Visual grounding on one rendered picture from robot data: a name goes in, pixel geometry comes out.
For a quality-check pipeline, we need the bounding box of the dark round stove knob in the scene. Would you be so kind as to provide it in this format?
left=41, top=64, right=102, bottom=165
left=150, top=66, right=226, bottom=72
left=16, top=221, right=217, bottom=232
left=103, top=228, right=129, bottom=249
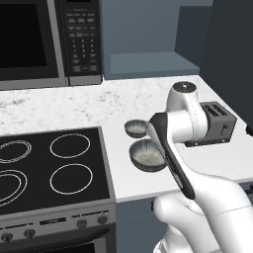
left=0, top=232, right=14, bottom=243
left=97, top=214, right=109, bottom=225
left=76, top=218, right=89, bottom=229
left=23, top=228, right=37, bottom=240

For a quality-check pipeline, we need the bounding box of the open blue-grey wall cabinet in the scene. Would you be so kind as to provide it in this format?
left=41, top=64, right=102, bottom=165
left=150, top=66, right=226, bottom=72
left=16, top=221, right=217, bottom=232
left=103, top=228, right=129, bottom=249
left=100, top=0, right=214, bottom=81

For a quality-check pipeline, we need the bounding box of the blue-grey base cabinet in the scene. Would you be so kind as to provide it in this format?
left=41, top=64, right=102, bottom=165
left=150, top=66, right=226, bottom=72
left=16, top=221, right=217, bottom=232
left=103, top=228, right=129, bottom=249
left=115, top=196, right=170, bottom=253

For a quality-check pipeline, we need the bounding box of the dark blue cabinet door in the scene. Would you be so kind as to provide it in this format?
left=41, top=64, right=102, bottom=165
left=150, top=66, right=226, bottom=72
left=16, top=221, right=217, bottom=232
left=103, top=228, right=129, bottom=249
left=199, top=0, right=253, bottom=127

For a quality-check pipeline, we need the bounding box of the large grey bowl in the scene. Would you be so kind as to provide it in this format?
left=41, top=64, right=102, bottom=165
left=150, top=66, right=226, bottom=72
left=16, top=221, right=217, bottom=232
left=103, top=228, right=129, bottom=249
left=128, top=137, right=169, bottom=173

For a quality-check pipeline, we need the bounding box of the small grey bowl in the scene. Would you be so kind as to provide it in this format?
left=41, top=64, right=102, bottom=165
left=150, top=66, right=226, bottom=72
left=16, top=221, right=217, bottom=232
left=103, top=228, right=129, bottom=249
left=124, top=119, right=149, bottom=139

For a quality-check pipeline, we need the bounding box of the black oven door handle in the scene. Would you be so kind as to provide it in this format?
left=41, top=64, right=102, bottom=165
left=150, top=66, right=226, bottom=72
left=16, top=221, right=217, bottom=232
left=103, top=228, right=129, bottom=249
left=0, top=226, right=111, bottom=253

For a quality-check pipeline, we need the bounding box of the dark grey toaster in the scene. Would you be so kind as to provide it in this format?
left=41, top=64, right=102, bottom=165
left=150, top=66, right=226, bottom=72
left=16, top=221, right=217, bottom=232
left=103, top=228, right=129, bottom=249
left=184, top=101, right=238, bottom=148

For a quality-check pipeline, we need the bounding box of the black and silver microwave oven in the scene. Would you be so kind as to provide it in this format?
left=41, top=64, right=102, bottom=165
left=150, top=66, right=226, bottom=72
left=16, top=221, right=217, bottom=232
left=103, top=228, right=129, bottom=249
left=0, top=0, right=104, bottom=91

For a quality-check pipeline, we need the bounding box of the black glass hob stove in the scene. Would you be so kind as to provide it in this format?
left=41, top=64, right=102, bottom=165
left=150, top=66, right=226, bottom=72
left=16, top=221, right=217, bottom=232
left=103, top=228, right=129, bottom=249
left=0, top=126, right=117, bottom=253

